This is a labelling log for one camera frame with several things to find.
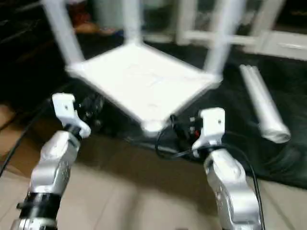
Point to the white plastic table top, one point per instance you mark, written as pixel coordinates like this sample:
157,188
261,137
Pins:
144,81

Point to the white plastic table leg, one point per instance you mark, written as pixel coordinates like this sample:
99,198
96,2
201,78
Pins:
223,33
132,21
64,31
266,105

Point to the black mat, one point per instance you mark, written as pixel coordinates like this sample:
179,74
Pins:
288,120

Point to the white glass-door cabinet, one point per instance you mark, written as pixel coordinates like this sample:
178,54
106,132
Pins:
192,24

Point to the white drawer unit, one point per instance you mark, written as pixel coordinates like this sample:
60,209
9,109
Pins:
285,45

